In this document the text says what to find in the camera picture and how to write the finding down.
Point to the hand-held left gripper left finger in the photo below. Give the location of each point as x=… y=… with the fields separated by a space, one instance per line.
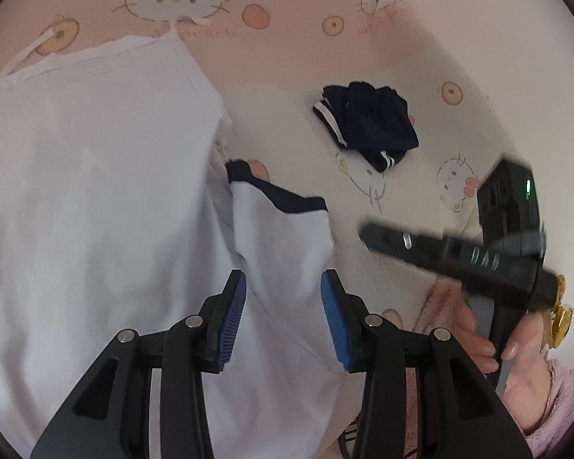
x=232 y=325

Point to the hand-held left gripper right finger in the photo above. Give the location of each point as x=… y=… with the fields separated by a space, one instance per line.
x=335 y=325

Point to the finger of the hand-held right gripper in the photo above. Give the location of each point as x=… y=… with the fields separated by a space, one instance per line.
x=402 y=244

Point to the person's right hand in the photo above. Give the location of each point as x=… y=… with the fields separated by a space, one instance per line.
x=531 y=382

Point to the white shirt with navy trim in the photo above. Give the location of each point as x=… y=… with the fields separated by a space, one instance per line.
x=100 y=177

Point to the person's right forearm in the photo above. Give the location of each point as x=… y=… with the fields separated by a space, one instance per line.
x=564 y=406

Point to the folded navy garment white stripes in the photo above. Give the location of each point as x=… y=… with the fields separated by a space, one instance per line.
x=378 y=124

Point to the shiny gold object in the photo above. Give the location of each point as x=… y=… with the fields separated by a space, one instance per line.
x=562 y=325

